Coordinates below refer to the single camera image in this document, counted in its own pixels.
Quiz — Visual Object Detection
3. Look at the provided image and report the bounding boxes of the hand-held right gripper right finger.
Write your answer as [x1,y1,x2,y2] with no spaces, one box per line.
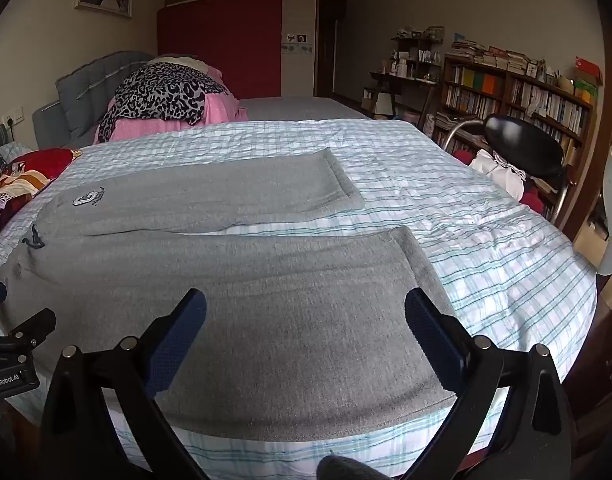
[401,287,576,480]

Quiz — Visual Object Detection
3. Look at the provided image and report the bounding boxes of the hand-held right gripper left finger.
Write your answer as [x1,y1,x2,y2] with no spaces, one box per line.
[40,287,209,480]

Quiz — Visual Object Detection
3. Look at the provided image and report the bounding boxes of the grey pants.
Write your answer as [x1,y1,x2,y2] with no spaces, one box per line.
[0,147,459,433]

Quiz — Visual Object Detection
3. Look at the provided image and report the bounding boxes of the plaid bed sheet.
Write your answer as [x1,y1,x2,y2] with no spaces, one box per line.
[0,119,599,480]

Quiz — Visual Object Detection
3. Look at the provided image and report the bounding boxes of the red patterned pillow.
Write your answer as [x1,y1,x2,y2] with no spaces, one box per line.
[0,147,83,253]

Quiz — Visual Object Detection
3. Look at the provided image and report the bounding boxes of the white cloth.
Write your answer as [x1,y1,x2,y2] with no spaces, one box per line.
[468,148,527,202]

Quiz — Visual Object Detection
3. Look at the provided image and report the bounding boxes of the black chrome chair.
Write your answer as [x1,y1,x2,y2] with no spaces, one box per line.
[443,114,577,222]

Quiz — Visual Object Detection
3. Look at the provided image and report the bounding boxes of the grey padded headboard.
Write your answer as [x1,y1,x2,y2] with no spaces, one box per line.
[32,51,157,150]

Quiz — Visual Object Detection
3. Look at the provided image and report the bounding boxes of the pink pillow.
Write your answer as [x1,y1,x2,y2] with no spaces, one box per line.
[105,64,249,142]

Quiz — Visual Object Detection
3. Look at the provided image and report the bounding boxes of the leopard print cloth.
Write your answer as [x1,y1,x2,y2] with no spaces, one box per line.
[97,61,223,144]

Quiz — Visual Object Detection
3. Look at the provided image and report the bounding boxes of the dark wooden desk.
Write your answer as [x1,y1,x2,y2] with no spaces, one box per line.
[369,71,439,122]

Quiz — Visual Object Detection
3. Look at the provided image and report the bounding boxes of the wooden bookshelf with books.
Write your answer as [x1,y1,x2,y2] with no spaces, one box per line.
[432,52,599,222]

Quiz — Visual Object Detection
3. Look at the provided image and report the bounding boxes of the grey bed mattress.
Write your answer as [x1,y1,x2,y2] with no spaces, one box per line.
[237,96,373,122]

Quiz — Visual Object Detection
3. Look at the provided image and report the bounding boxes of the small wooden desk shelf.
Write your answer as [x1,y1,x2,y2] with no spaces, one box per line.
[390,26,445,82]

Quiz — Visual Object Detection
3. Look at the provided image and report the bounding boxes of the green and yellow box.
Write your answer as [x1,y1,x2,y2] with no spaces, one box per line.
[574,80,599,107]

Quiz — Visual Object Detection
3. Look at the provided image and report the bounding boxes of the stacks of books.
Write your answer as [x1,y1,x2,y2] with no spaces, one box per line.
[445,34,542,77]

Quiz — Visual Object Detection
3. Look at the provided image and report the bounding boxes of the dark wooden door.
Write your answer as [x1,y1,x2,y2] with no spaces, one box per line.
[316,0,348,99]

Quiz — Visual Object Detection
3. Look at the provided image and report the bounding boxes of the red cardboard box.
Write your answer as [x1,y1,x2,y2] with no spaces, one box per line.
[574,56,604,86]

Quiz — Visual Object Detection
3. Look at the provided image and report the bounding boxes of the wooden door frame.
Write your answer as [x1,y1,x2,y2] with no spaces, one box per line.
[556,10,612,263]

